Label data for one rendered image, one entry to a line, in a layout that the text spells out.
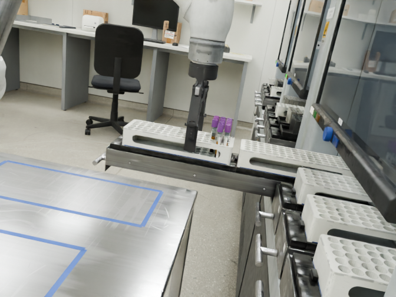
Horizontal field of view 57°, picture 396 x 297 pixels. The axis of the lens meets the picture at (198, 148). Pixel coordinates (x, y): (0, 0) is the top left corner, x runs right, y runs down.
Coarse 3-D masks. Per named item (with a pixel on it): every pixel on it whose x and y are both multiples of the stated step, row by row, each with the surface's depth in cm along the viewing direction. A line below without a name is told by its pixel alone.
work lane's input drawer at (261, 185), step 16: (112, 144) 97; (96, 160) 101; (112, 160) 97; (128, 160) 97; (144, 160) 96; (160, 160) 95; (176, 160) 96; (192, 160) 95; (176, 176) 96; (192, 176) 95; (208, 176) 95; (224, 176) 94; (240, 176) 93; (256, 176) 93; (272, 176) 93; (256, 192) 94; (272, 192) 93
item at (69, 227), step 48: (0, 192) 64; (48, 192) 67; (96, 192) 69; (144, 192) 72; (192, 192) 76; (0, 240) 52; (48, 240) 53; (96, 240) 55; (144, 240) 57; (0, 288) 43; (48, 288) 44; (96, 288) 46; (144, 288) 47
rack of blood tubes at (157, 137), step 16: (128, 128) 96; (144, 128) 99; (160, 128) 101; (176, 128) 104; (128, 144) 97; (144, 144) 97; (160, 144) 105; (176, 144) 106; (208, 144) 94; (224, 160) 95
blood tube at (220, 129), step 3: (219, 126) 92; (222, 126) 92; (219, 129) 92; (222, 129) 93; (219, 132) 93; (219, 135) 93; (219, 138) 94; (216, 141) 94; (219, 141) 94; (219, 144) 94; (216, 150) 95; (216, 153) 95; (216, 156) 95
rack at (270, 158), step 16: (240, 144) 97; (256, 144) 100; (272, 144) 101; (240, 160) 94; (256, 160) 103; (272, 160) 103; (288, 160) 92; (304, 160) 94; (320, 160) 94; (336, 160) 96; (352, 176) 91
